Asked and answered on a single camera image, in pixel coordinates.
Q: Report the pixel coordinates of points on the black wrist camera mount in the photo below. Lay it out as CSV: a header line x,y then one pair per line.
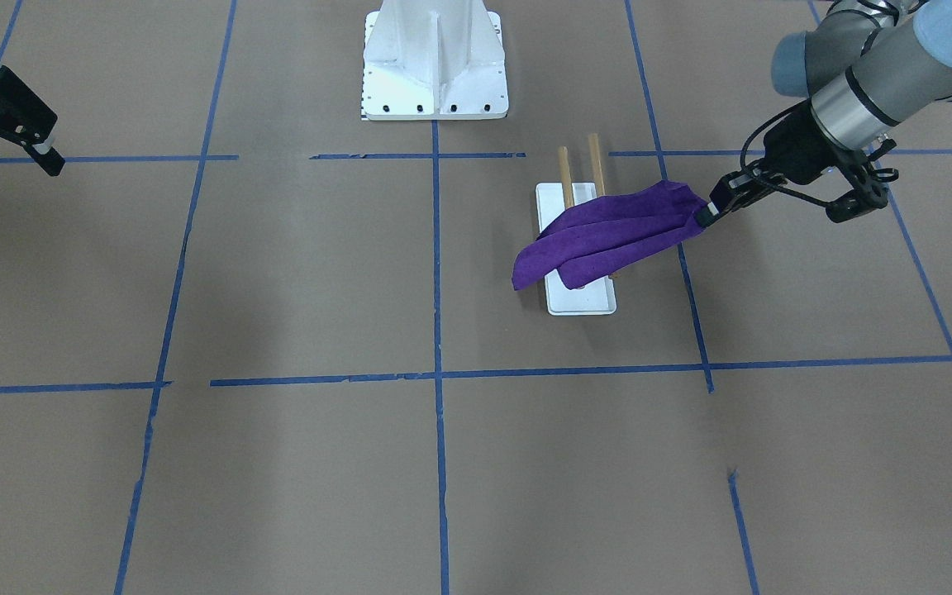
x,y
869,183

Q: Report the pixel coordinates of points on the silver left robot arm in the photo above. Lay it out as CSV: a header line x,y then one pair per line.
x,y
863,71

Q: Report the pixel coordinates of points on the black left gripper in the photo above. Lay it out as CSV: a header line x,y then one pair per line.
x,y
798,149

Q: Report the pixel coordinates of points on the purple towel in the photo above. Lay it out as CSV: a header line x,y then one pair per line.
x,y
604,235

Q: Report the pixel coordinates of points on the white camera pillar with base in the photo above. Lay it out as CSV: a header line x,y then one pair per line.
x,y
434,61

